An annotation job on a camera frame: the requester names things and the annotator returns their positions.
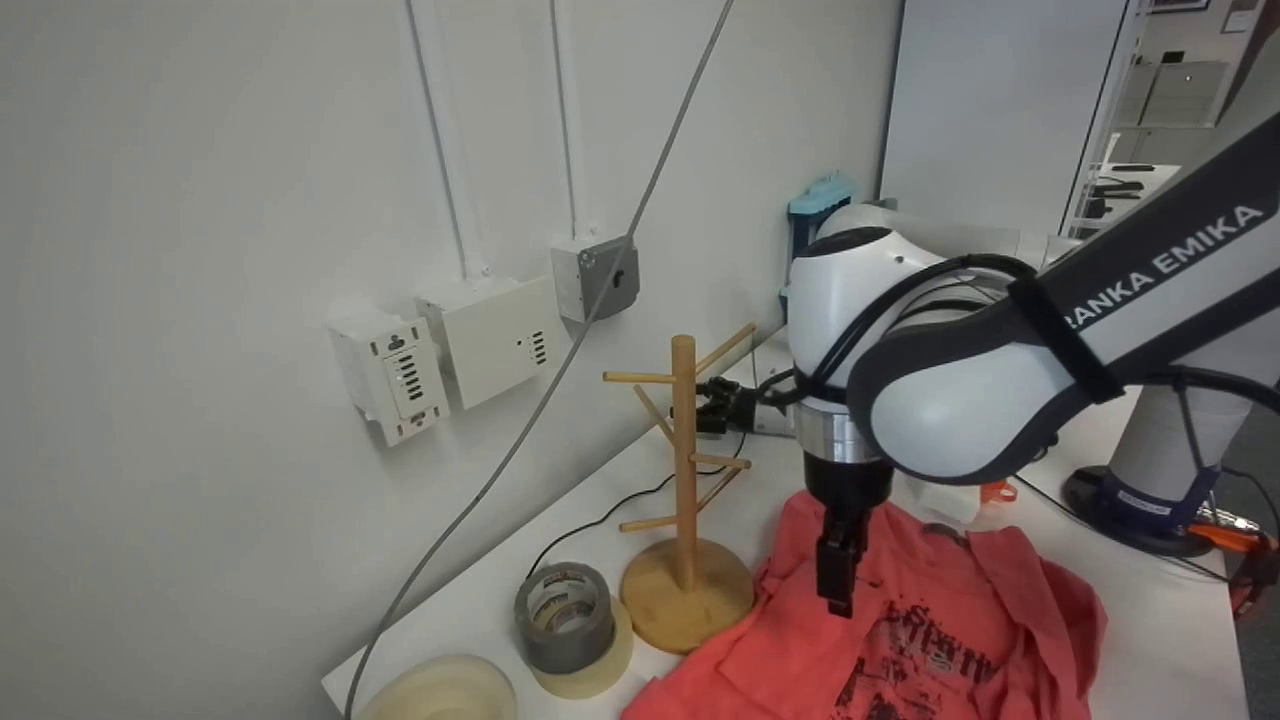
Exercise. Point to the white wall socket box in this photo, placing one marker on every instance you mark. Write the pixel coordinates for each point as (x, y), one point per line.
(394, 375)

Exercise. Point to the plain white wall box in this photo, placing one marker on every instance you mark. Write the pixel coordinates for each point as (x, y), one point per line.
(494, 341)

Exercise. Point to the grey junction box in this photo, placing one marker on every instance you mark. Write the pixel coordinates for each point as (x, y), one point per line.
(593, 277)

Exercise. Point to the black idle arm gripper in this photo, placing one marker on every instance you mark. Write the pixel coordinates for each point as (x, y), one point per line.
(724, 401)

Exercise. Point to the cream plastic bowl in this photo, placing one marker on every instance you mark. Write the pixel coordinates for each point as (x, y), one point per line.
(443, 692)

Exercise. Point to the cream tape roll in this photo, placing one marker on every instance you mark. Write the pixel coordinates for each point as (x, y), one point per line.
(585, 679)

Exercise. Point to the white background table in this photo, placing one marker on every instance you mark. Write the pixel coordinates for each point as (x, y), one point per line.
(1124, 186)

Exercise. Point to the white wall conduit pipe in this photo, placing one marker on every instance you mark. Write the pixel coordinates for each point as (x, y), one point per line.
(436, 132)
(561, 120)

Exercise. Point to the coral pink shirt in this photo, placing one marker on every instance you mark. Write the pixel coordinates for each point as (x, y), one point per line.
(932, 641)

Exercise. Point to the small black device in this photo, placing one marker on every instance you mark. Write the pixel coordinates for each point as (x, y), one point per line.
(1107, 200)

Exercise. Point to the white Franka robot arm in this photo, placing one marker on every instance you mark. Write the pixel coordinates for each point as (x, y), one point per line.
(1064, 335)

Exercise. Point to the orange clamp tool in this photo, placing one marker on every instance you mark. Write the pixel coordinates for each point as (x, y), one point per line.
(1232, 542)

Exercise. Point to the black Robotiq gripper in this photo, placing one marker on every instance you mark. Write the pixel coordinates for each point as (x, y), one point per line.
(847, 501)

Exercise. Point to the wooden mug tree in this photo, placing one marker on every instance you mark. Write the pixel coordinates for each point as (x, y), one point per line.
(680, 465)

